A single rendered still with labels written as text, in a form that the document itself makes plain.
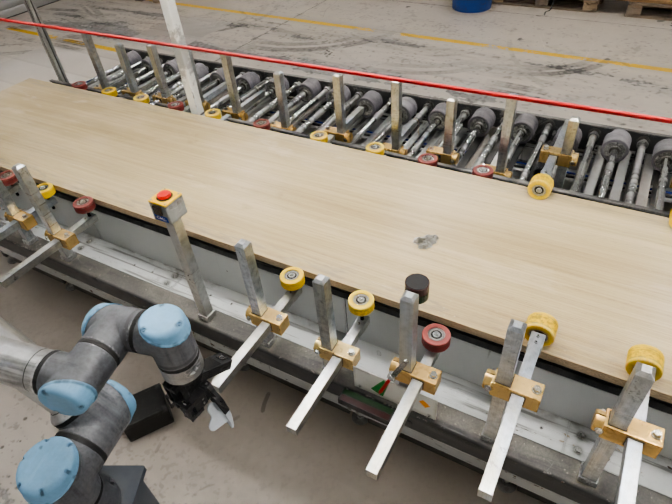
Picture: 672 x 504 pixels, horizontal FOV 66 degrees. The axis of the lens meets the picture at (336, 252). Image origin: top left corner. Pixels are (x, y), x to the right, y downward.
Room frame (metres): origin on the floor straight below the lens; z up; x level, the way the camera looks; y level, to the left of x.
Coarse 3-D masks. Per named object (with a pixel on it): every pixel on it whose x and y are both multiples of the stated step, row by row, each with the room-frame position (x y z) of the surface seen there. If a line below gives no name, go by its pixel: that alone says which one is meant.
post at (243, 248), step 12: (240, 240) 1.11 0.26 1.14; (240, 252) 1.09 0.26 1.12; (252, 252) 1.11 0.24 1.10; (240, 264) 1.10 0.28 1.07; (252, 264) 1.10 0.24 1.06; (252, 276) 1.09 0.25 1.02; (252, 288) 1.09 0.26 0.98; (252, 300) 1.09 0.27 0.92; (264, 300) 1.11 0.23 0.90; (252, 312) 1.10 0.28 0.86
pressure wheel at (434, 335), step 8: (424, 328) 0.93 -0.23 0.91; (432, 328) 0.93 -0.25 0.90; (440, 328) 0.92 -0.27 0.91; (424, 336) 0.90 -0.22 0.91; (432, 336) 0.90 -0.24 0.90; (440, 336) 0.90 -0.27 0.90; (448, 336) 0.89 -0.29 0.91; (424, 344) 0.89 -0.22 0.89; (432, 344) 0.87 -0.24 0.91; (440, 344) 0.87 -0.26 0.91; (448, 344) 0.88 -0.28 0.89
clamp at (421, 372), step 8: (392, 368) 0.84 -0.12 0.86; (416, 368) 0.82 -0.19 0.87; (424, 368) 0.82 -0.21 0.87; (432, 368) 0.82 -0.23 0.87; (400, 376) 0.82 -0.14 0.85; (408, 376) 0.81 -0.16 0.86; (416, 376) 0.80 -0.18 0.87; (424, 376) 0.79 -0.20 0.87; (440, 376) 0.80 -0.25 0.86; (408, 384) 0.81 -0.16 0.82; (424, 384) 0.78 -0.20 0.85; (432, 384) 0.77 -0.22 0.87; (432, 392) 0.77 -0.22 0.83
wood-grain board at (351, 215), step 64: (0, 128) 2.50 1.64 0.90; (64, 128) 2.42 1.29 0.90; (128, 128) 2.35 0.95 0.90; (192, 128) 2.29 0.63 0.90; (256, 128) 2.22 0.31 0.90; (64, 192) 1.87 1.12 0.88; (128, 192) 1.78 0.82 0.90; (192, 192) 1.74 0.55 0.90; (256, 192) 1.69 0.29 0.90; (320, 192) 1.65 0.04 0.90; (384, 192) 1.61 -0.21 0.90; (448, 192) 1.57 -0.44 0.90; (512, 192) 1.53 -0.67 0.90; (256, 256) 1.33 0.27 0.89; (320, 256) 1.28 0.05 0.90; (384, 256) 1.25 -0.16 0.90; (448, 256) 1.22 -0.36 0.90; (512, 256) 1.19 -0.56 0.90; (576, 256) 1.16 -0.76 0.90; (640, 256) 1.13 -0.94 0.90; (448, 320) 0.96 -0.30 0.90; (576, 320) 0.91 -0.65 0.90; (640, 320) 0.89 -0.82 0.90
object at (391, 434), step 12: (432, 360) 0.85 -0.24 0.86; (420, 384) 0.78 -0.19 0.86; (408, 396) 0.75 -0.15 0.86; (408, 408) 0.71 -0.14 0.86; (396, 420) 0.68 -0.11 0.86; (384, 432) 0.65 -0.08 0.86; (396, 432) 0.65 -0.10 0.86; (384, 444) 0.62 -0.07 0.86; (372, 456) 0.59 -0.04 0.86; (384, 456) 0.59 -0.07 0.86; (372, 468) 0.56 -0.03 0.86
